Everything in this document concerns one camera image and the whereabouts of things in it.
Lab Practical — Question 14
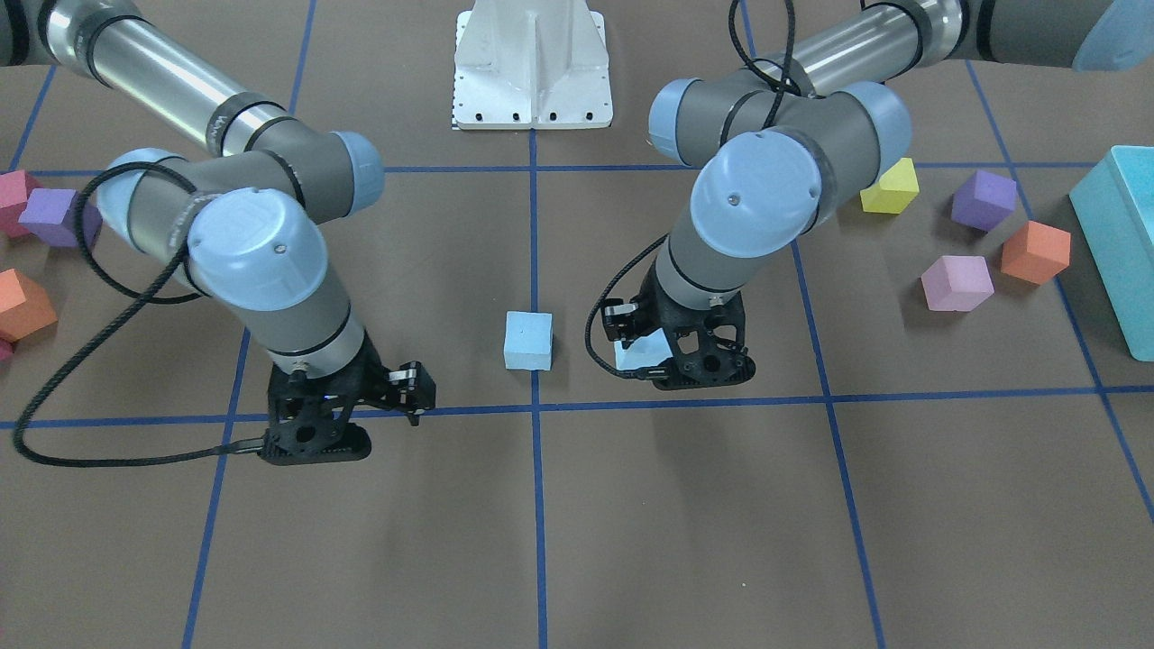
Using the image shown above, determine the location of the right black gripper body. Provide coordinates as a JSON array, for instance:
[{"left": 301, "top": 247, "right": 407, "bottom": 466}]
[{"left": 260, "top": 338, "right": 437, "bottom": 467}]

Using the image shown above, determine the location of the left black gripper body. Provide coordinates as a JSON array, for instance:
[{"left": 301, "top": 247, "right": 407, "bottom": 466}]
[{"left": 602, "top": 270, "right": 756, "bottom": 391}]

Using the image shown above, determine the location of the light blue block arm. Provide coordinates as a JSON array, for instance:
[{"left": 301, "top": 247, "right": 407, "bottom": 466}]
[
  {"left": 503, "top": 311, "right": 553, "bottom": 372},
  {"left": 613, "top": 329, "right": 673, "bottom": 372}
]

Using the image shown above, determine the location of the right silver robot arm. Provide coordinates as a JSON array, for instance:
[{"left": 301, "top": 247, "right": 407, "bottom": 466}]
[{"left": 3, "top": 1, "right": 436, "bottom": 469}]

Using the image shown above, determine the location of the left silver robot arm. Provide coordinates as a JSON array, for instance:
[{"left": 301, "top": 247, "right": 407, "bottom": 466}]
[{"left": 589, "top": 1, "right": 1151, "bottom": 390}]

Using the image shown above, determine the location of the yellow foam block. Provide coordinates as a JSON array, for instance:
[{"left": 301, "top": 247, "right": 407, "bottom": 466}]
[{"left": 860, "top": 157, "right": 920, "bottom": 216}]

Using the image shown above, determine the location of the light pink foam block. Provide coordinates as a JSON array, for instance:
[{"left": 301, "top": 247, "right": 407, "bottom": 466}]
[{"left": 920, "top": 255, "right": 996, "bottom": 312}]

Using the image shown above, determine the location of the orange foam block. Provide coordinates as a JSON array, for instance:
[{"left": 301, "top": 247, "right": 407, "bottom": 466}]
[
  {"left": 999, "top": 221, "right": 1072, "bottom": 285},
  {"left": 1, "top": 270, "right": 58, "bottom": 343}
]

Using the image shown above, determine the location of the purple foam block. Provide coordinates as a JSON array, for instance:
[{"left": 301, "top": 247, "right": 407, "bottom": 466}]
[
  {"left": 949, "top": 169, "right": 1018, "bottom": 233},
  {"left": 18, "top": 188, "right": 103, "bottom": 248}
]

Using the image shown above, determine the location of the light blue plastic bin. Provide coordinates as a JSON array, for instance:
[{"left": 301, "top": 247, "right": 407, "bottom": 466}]
[{"left": 1070, "top": 146, "right": 1153, "bottom": 361}]

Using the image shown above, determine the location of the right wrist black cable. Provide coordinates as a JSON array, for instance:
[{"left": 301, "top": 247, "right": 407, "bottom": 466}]
[{"left": 13, "top": 161, "right": 271, "bottom": 468}]

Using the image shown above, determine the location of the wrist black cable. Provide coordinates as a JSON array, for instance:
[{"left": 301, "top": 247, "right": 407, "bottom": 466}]
[
  {"left": 584, "top": 0, "right": 812, "bottom": 379},
  {"left": 13, "top": 161, "right": 271, "bottom": 468}
]

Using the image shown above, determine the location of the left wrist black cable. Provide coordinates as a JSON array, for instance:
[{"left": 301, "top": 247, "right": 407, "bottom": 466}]
[{"left": 584, "top": 0, "right": 812, "bottom": 379}]

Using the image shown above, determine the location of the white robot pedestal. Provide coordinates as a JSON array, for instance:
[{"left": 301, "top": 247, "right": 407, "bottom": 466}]
[{"left": 451, "top": 1, "right": 614, "bottom": 130}]

